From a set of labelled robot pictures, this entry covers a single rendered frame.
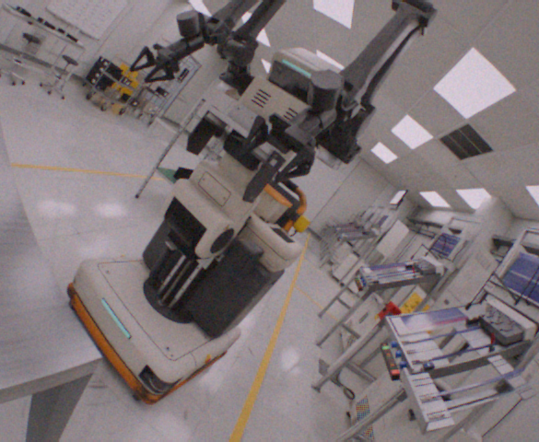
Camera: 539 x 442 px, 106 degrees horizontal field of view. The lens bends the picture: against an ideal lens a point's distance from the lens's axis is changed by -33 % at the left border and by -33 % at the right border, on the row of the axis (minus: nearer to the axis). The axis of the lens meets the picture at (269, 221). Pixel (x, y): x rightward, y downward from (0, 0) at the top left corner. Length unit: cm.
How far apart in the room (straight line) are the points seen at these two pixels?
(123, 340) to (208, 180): 65
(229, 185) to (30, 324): 75
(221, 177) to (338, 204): 909
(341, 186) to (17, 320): 986
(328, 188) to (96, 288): 918
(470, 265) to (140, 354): 273
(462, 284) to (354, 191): 744
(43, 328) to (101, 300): 91
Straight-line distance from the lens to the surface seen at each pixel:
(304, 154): 51
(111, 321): 117
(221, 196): 92
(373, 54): 70
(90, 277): 124
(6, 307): 28
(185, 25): 82
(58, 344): 27
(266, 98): 95
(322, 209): 992
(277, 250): 111
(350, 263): 597
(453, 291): 300
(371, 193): 1007
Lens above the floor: 102
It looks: 9 degrees down
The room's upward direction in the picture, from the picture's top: 39 degrees clockwise
